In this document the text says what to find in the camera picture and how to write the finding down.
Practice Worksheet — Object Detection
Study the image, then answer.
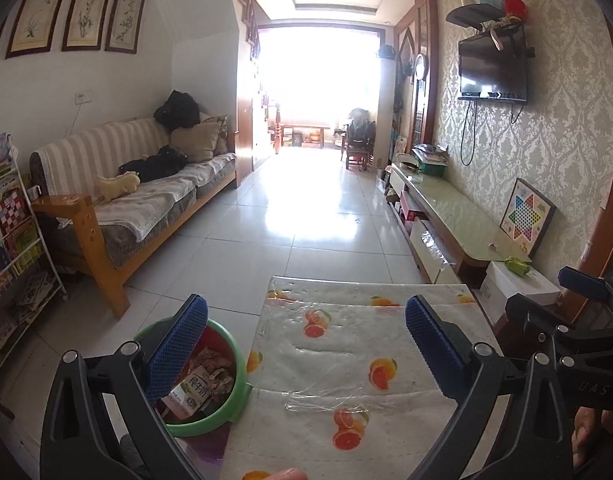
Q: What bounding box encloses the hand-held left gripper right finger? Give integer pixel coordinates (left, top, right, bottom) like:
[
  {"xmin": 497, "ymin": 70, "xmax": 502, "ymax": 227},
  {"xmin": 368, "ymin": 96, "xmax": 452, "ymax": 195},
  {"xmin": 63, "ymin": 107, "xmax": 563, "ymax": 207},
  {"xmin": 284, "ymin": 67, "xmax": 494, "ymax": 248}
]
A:
[{"xmin": 405, "ymin": 295, "xmax": 575, "ymax": 480}]

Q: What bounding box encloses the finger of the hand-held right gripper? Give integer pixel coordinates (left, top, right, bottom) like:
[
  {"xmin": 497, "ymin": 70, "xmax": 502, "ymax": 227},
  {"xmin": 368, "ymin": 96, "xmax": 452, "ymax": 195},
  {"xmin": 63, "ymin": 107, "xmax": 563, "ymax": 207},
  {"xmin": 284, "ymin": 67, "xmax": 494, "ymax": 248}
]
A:
[
  {"xmin": 505, "ymin": 294, "xmax": 573, "ymax": 356},
  {"xmin": 558, "ymin": 266, "xmax": 613, "ymax": 322}
]

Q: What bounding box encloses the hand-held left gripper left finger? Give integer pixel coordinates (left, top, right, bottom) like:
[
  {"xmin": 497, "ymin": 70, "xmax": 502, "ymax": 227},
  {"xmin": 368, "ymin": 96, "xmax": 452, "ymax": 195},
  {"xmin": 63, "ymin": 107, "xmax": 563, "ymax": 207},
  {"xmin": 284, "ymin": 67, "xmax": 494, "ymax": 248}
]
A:
[{"xmin": 40, "ymin": 294, "xmax": 222, "ymax": 480}]

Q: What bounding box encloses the brown paper ball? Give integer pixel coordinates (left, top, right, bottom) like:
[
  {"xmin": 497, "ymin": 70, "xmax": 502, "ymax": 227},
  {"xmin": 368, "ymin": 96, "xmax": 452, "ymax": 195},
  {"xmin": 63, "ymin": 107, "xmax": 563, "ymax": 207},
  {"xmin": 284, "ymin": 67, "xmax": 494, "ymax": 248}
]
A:
[{"xmin": 196, "ymin": 349, "xmax": 236, "ymax": 397}]

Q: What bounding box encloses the green trash bin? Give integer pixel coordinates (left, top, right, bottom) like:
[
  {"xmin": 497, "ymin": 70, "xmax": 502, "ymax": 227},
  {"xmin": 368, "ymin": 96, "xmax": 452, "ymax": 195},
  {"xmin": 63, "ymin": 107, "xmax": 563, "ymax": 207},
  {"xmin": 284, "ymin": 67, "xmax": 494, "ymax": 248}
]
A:
[{"xmin": 133, "ymin": 317, "xmax": 254, "ymax": 439}]

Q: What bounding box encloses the person's right hand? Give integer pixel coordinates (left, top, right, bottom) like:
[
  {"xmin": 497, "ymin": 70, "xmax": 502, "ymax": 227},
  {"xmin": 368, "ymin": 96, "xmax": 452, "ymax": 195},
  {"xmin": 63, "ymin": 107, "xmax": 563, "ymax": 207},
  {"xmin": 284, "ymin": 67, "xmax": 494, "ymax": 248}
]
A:
[{"xmin": 571, "ymin": 404, "xmax": 613, "ymax": 474}]

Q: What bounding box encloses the white cardboard box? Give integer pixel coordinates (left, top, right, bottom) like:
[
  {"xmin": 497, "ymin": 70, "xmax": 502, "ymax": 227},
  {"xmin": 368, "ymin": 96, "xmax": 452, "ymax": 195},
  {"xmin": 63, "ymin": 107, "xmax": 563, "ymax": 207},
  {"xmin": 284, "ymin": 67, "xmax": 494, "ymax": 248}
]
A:
[{"xmin": 479, "ymin": 260, "xmax": 562, "ymax": 322}]

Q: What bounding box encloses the green packet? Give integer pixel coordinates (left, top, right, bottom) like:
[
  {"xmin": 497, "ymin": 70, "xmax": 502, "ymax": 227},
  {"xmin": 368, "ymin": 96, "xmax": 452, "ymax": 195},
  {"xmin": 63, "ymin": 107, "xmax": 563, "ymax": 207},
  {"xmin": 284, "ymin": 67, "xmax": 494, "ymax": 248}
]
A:
[{"xmin": 504, "ymin": 256, "xmax": 533, "ymax": 277}]

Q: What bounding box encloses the star checkers board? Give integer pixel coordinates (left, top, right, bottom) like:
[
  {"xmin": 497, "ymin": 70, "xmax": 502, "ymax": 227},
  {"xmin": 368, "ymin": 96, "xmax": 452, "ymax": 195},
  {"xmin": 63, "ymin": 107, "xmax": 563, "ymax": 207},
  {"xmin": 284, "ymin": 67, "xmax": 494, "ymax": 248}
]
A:
[{"xmin": 499, "ymin": 178, "xmax": 557, "ymax": 260}]

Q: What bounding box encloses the fruit print tablecloth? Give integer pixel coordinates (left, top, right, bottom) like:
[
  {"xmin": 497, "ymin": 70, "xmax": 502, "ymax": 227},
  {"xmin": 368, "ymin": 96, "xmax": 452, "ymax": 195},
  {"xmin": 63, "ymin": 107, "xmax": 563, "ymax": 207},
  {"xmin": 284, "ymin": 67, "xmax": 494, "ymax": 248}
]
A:
[{"xmin": 220, "ymin": 275, "xmax": 508, "ymax": 480}]

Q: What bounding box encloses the long glass-topped television cabinet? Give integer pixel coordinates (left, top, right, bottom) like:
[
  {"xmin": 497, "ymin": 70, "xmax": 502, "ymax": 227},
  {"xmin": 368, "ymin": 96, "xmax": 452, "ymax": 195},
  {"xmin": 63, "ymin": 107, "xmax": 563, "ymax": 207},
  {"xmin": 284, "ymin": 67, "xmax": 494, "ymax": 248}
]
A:
[{"xmin": 387, "ymin": 162, "xmax": 533, "ymax": 287}]

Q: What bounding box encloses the cream plush toy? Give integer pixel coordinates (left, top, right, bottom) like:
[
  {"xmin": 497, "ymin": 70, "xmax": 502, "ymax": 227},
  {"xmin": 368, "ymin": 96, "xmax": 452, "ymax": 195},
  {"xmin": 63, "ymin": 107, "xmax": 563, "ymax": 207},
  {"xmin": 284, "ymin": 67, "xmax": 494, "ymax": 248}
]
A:
[{"xmin": 96, "ymin": 171, "xmax": 141, "ymax": 205}]

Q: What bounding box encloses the black clothing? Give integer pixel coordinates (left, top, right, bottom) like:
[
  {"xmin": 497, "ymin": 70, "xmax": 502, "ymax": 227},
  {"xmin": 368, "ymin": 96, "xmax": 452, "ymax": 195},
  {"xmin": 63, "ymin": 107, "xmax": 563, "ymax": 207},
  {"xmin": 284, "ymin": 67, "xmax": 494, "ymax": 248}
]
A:
[{"xmin": 119, "ymin": 145, "xmax": 188, "ymax": 184}]

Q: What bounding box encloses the stack of papers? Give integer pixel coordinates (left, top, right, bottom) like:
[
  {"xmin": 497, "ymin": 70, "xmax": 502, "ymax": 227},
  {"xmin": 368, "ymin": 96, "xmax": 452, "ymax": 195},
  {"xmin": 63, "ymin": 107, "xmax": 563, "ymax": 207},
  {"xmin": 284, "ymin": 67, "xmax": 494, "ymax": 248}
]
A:
[{"xmin": 414, "ymin": 144, "xmax": 450, "ymax": 163}]

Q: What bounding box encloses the beige pillow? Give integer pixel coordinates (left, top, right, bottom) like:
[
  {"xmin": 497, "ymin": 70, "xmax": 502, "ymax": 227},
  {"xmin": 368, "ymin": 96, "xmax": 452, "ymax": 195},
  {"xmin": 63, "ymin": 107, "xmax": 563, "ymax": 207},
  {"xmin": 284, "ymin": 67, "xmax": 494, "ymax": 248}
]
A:
[{"xmin": 170, "ymin": 121, "xmax": 221, "ymax": 164}]

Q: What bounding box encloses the wooden sofa with striped cover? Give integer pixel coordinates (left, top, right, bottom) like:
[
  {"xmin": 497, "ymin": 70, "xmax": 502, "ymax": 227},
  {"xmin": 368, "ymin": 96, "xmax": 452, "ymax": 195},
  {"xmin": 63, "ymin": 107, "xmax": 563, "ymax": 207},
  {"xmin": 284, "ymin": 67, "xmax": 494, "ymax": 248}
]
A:
[{"xmin": 29, "ymin": 112, "xmax": 237, "ymax": 319}]

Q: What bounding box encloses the patterned pillow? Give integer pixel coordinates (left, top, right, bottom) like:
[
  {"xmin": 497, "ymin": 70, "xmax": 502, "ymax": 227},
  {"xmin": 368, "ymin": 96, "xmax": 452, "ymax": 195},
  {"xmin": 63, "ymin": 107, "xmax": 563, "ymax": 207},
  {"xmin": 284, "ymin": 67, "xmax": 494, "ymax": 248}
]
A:
[{"xmin": 199, "ymin": 114, "xmax": 230, "ymax": 157}]

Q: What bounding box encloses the wooden chair with dark bag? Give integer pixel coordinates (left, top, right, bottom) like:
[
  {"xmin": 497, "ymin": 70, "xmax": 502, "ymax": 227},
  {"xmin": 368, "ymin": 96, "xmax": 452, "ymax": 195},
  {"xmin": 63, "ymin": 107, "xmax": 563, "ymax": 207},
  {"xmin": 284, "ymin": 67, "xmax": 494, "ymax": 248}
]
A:
[{"xmin": 343, "ymin": 107, "xmax": 378, "ymax": 172}]

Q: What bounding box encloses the black bag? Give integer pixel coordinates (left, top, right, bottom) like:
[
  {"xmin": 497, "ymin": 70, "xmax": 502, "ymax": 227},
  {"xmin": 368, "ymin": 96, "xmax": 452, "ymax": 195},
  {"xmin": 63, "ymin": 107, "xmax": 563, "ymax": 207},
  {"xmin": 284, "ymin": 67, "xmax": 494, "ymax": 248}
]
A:
[{"xmin": 154, "ymin": 90, "xmax": 201, "ymax": 130}]

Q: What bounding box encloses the low wooden bench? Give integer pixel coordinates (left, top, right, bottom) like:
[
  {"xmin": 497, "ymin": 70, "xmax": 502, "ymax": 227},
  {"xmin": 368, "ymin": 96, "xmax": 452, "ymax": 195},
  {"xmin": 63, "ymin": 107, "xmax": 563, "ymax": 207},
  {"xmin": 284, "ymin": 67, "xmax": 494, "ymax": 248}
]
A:
[{"xmin": 280, "ymin": 124, "xmax": 333, "ymax": 150}]

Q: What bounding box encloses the wooden staircase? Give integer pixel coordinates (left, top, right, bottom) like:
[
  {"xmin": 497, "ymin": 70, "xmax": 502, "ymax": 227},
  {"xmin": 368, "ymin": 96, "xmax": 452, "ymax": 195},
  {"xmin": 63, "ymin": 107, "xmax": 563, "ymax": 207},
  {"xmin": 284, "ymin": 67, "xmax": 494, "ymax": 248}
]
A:
[{"xmin": 236, "ymin": 0, "xmax": 282, "ymax": 157}]

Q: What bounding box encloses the framed plant picture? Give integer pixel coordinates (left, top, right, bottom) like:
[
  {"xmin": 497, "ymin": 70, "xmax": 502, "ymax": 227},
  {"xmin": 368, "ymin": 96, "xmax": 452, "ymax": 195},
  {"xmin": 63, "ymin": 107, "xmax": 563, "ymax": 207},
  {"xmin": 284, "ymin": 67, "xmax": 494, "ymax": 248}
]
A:
[
  {"xmin": 105, "ymin": 0, "xmax": 147, "ymax": 55},
  {"xmin": 61, "ymin": 0, "xmax": 114, "ymax": 54},
  {"xmin": 5, "ymin": 0, "xmax": 74, "ymax": 60}
]

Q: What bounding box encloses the white wire book rack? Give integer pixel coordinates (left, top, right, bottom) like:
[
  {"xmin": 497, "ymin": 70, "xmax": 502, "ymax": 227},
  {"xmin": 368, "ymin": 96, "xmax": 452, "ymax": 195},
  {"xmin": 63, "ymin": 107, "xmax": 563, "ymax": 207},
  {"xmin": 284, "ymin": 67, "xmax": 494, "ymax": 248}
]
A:
[{"xmin": 0, "ymin": 132, "xmax": 68, "ymax": 387}]

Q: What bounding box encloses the black television cable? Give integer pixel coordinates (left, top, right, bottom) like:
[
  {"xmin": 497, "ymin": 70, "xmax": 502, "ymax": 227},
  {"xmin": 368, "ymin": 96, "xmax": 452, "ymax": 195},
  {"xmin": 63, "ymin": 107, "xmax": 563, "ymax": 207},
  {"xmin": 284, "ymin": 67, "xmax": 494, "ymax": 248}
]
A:
[{"xmin": 459, "ymin": 100, "xmax": 478, "ymax": 167}]

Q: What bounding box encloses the wall-mounted television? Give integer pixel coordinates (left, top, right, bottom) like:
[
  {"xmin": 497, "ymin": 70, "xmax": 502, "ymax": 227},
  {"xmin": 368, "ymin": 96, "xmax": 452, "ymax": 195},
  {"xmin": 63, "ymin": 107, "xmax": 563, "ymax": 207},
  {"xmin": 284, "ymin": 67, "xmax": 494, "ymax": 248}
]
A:
[{"xmin": 458, "ymin": 22, "xmax": 530, "ymax": 106}]

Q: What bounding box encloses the dark wall shelf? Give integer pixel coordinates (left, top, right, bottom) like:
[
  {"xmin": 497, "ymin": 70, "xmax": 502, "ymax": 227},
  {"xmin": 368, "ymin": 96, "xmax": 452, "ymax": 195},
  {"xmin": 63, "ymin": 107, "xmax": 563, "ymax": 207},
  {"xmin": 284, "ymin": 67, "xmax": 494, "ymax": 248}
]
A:
[{"xmin": 445, "ymin": 4, "xmax": 505, "ymax": 29}]

